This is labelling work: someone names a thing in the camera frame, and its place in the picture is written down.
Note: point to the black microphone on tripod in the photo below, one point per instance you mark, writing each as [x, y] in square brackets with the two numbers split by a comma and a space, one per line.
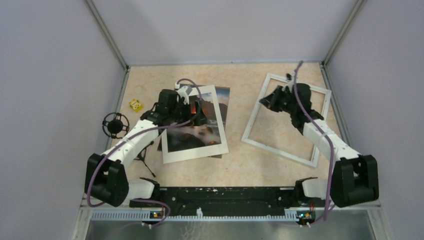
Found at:
[116, 125]

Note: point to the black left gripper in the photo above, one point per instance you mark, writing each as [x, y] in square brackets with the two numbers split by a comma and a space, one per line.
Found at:
[180, 103]

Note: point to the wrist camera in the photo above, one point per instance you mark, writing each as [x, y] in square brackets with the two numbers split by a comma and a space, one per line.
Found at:
[290, 81]
[183, 92]

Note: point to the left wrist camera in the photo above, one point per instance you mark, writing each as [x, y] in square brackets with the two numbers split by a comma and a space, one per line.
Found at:
[183, 92]

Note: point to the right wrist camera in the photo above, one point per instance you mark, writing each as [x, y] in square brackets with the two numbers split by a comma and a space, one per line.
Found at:
[290, 81]

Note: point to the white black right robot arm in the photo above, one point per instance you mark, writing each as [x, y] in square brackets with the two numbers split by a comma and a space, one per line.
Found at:
[353, 178]

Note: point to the white matted landscape photo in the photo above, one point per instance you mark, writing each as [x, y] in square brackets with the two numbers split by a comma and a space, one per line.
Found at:
[195, 132]

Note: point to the yellow small block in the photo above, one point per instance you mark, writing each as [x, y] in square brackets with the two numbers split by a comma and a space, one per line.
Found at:
[136, 105]

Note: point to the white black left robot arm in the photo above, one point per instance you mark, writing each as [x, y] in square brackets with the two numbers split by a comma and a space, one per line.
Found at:
[106, 174]

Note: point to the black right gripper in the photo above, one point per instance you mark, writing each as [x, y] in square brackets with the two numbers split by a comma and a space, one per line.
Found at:
[270, 100]

